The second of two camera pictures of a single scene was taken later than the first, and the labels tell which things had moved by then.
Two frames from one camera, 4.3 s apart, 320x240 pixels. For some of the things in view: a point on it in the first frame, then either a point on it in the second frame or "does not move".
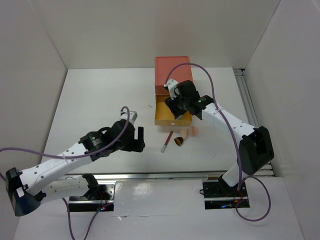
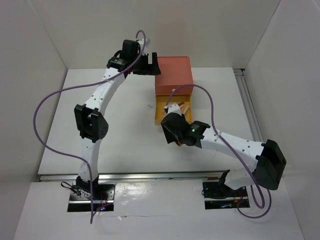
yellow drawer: [163, 116] does not move
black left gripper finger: [139, 144] to [155, 69]
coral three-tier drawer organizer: [164, 64] does not move
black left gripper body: [128, 144] to [141, 67]
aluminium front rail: [160, 176] does not move
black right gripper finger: [173, 106] to [170, 137]
